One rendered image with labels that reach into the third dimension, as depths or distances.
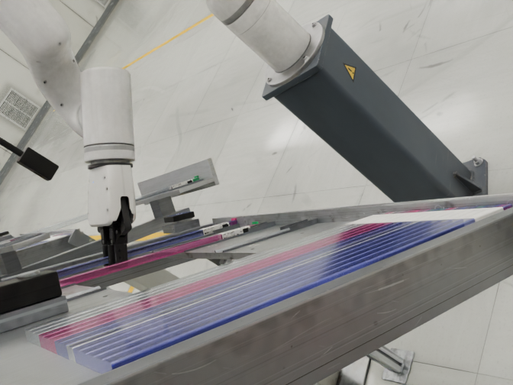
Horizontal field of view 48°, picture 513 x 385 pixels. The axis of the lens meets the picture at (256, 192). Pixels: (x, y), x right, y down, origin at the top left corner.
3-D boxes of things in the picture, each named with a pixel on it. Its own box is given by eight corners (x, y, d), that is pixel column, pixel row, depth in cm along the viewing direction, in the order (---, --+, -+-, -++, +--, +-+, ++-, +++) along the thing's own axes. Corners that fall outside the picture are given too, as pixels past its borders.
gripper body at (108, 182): (77, 163, 99) (81, 228, 98) (100, 155, 91) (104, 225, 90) (118, 163, 103) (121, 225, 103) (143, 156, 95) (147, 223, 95)
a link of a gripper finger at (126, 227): (113, 185, 95) (105, 211, 98) (129, 215, 90) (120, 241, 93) (120, 185, 96) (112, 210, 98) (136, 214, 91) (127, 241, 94)
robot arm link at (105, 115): (77, 150, 99) (90, 143, 91) (73, 76, 100) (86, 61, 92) (124, 151, 104) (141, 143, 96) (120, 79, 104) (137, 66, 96)
